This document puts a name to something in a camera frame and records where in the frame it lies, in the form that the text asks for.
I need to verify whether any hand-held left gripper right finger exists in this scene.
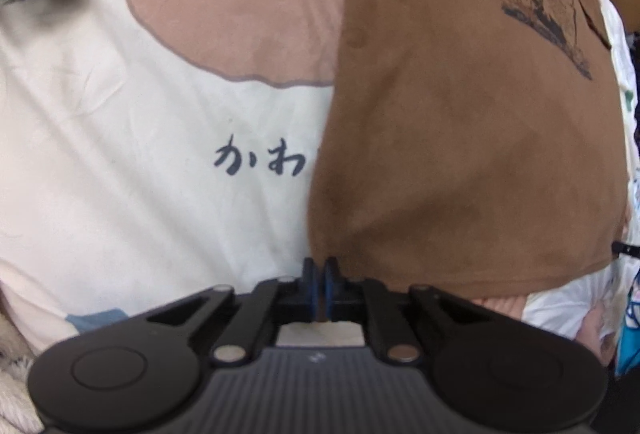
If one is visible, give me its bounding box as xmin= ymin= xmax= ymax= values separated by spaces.
xmin=322 ymin=257 xmax=496 ymax=362

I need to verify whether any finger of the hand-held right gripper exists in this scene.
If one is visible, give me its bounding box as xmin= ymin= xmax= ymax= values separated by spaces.
xmin=612 ymin=239 xmax=640 ymax=260

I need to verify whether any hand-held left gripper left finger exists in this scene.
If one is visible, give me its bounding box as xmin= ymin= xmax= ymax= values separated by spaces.
xmin=147 ymin=257 xmax=318 ymax=362

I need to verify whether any brown t-shirt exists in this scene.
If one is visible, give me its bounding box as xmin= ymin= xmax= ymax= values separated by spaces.
xmin=305 ymin=0 xmax=631 ymax=297

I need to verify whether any teal cartoon print blanket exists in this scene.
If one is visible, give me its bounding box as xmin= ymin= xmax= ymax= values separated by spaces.
xmin=615 ymin=264 xmax=640 ymax=380

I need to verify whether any cream bear print bed sheet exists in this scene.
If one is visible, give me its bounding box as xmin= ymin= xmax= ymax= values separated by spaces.
xmin=0 ymin=0 xmax=640 ymax=365

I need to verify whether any white fluffy cloth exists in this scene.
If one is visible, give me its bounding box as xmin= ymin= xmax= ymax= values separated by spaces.
xmin=0 ymin=314 xmax=46 ymax=434

